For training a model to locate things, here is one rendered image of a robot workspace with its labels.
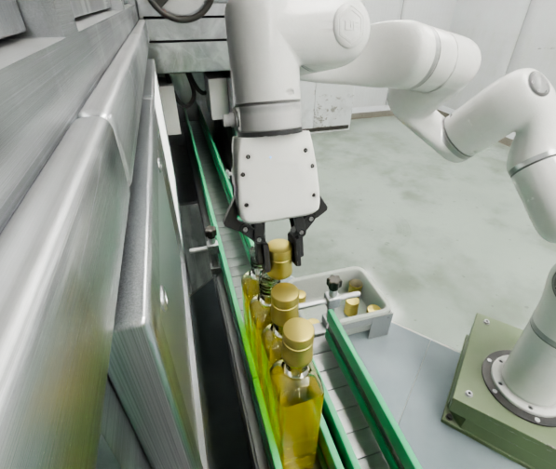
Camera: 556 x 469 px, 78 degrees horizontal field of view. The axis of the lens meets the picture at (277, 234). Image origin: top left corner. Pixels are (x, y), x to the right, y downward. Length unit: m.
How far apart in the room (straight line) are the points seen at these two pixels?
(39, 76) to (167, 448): 0.24
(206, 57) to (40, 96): 1.11
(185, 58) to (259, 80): 0.92
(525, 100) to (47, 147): 0.61
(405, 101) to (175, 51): 0.84
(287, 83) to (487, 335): 0.71
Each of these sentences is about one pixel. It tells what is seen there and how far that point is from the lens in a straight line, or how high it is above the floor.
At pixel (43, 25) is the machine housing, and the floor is 1.44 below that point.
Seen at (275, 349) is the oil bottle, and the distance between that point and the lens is 0.46.
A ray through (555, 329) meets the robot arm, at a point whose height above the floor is 1.03.
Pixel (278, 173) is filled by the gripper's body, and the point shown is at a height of 1.29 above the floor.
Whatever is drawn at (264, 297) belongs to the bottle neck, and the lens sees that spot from 0.49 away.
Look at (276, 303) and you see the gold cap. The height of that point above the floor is 1.15.
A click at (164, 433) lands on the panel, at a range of 0.28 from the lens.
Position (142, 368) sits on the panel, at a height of 1.28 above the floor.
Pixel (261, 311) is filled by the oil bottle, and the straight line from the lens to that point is 0.50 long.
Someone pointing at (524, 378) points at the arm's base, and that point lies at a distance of 0.79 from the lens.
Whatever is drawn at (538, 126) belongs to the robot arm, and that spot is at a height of 1.29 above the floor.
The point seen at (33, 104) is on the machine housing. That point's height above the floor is 1.41.
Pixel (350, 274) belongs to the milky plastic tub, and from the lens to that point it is 0.97.
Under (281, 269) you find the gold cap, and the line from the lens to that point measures 0.45.
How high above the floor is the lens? 1.45
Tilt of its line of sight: 35 degrees down
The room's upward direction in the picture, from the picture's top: straight up
